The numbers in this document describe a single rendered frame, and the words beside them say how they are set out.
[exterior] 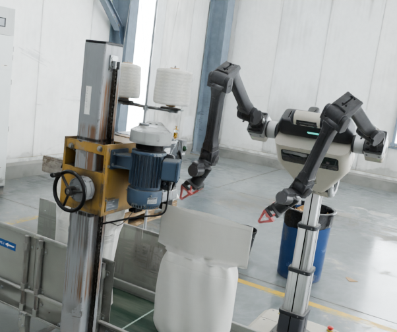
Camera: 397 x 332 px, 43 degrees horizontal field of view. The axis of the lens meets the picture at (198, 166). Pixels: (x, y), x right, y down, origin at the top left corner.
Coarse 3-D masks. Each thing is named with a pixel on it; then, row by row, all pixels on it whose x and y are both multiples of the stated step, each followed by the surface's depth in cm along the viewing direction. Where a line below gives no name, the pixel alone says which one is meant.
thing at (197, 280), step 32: (160, 224) 255; (192, 224) 242; (224, 224) 235; (192, 256) 242; (224, 256) 238; (160, 288) 250; (192, 288) 239; (224, 288) 234; (160, 320) 251; (192, 320) 241; (224, 320) 237
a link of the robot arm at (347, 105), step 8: (344, 96) 196; (352, 96) 195; (336, 104) 195; (344, 104) 195; (352, 104) 193; (360, 104) 194; (328, 112) 195; (336, 112) 193; (344, 112) 193; (352, 112) 194; (360, 112) 202; (336, 120) 193; (360, 120) 206; (368, 120) 211; (360, 128) 215; (368, 128) 216; (376, 128) 220; (368, 136) 221; (376, 136) 220; (376, 144) 225
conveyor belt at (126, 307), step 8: (120, 296) 288; (128, 296) 289; (136, 296) 291; (112, 304) 277; (120, 304) 278; (128, 304) 280; (136, 304) 281; (144, 304) 282; (152, 304) 283; (112, 312) 268; (120, 312) 269; (128, 312) 271; (136, 312) 272; (144, 312) 273; (152, 312) 274; (112, 320) 260; (120, 320) 261; (128, 320) 262; (136, 320) 263; (144, 320) 264; (152, 320) 265; (128, 328) 254; (136, 328) 255; (144, 328) 256; (152, 328) 257
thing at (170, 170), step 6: (162, 162) 212; (168, 162) 211; (174, 162) 211; (180, 162) 215; (162, 168) 212; (168, 168) 211; (174, 168) 211; (180, 168) 219; (162, 174) 212; (168, 174) 212; (174, 174) 212; (168, 180) 212; (174, 180) 212
